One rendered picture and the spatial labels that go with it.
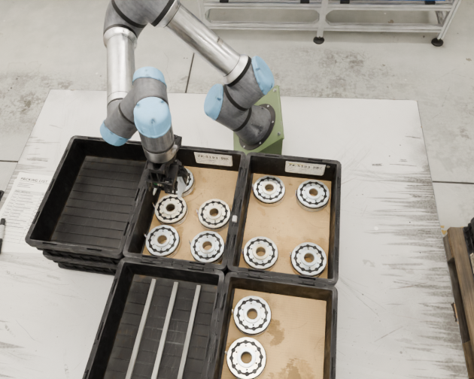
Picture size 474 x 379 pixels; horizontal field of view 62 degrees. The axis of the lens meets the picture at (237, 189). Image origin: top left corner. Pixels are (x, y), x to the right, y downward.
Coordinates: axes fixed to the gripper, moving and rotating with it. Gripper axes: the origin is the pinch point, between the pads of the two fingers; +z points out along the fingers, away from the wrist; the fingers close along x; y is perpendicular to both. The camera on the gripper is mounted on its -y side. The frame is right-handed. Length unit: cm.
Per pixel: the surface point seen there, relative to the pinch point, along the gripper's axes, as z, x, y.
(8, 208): 35, -66, 0
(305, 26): 83, 41, -188
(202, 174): 16.5, 4.8, -15.6
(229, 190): 15.7, 15.3, -10.3
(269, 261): 11.6, 30.9, 13.5
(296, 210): 13.8, 37.7, -5.8
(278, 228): 14.3, 32.7, 1.5
